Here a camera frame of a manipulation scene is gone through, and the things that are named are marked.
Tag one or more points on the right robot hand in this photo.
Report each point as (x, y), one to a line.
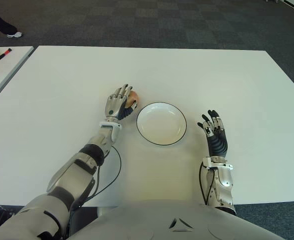
(217, 145)

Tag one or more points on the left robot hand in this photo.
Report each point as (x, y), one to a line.
(114, 107)

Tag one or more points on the yellow-red apple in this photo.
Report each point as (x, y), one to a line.
(134, 96)

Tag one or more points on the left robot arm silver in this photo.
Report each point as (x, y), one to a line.
(72, 175)

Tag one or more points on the white plate black rim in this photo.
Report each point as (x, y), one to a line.
(161, 123)

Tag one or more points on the grey robot torso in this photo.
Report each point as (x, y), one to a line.
(174, 220)

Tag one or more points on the white table leg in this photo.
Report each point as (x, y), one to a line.
(106, 211)

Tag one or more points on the red and black marker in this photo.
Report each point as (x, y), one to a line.
(5, 53)

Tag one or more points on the white sneaker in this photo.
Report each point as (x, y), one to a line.
(15, 35)

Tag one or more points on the person leg dark trousers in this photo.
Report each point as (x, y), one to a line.
(0, 20)

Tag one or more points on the grey metal chair base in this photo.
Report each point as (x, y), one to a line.
(274, 1)

